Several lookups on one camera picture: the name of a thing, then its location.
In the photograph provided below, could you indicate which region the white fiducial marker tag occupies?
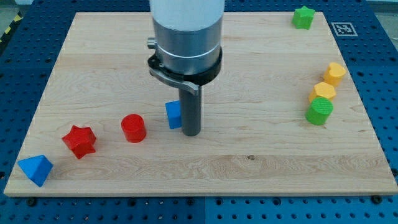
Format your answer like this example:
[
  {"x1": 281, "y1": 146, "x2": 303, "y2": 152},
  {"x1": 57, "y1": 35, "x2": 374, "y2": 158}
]
[{"x1": 331, "y1": 22, "x2": 358, "y2": 37}]

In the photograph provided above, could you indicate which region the wooden board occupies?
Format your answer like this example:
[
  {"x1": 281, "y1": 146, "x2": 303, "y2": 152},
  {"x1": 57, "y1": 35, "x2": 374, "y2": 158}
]
[{"x1": 3, "y1": 11, "x2": 398, "y2": 198}]

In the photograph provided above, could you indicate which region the yellow hexagon block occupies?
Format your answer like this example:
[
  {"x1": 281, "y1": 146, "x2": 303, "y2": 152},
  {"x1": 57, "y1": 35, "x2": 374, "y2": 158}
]
[{"x1": 308, "y1": 82, "x2": 336, "y2": 103}]

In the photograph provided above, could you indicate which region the green cylinder block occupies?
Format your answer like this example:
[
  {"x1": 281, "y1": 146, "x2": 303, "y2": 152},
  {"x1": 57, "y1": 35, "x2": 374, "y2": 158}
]
[{"x1": 305, "y1": 97, "x2": 334, "y2": 125}]

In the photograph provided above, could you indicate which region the green star block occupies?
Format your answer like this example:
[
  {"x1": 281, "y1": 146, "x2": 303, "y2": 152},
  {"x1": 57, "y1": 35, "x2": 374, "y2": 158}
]
[{"x1": 292, "y1": 6, "x2": 315, "y2": 30}]

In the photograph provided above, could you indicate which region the black clamp with silver lever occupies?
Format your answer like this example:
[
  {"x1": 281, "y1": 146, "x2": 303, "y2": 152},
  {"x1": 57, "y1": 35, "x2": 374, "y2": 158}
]
[{"x1": 147, "y1": 49, "x2": 223, "y2": 95}]

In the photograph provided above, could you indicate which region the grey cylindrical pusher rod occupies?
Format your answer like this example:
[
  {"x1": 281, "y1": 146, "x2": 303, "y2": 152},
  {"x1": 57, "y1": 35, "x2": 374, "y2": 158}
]
[{"x1": 178, "y1": 87, "x2": 201, "y2": 136}]

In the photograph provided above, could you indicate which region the blue cube block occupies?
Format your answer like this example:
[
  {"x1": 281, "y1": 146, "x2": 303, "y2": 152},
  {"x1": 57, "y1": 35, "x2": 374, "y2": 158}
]
[{"x1": 165, "y1": 100, "x2": 182, "y2": 129}]

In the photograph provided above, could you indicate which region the red cylinder block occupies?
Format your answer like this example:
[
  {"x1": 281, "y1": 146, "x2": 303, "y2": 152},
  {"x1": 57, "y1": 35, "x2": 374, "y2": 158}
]
[{"x1": 121, "y1": 114, "x2": 147, "y2": 143}]

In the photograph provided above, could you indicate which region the red star block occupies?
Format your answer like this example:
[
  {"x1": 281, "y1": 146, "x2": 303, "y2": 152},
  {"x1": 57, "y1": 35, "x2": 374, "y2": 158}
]
[{"x1": 62, "y1": 125, "x2": 96, "y2": 159}]

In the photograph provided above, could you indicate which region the blue triangle block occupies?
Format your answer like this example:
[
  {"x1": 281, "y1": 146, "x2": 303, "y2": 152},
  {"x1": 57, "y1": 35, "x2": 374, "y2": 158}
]
[{"x1": 17, "y1": 155, "x2": 53, "y2": 187}]

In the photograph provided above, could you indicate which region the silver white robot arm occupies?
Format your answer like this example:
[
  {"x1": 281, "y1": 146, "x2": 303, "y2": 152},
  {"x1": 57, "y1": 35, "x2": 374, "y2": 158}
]
[{"x1": 149, "y1": 0, "x2": 224, "y2": 75}]

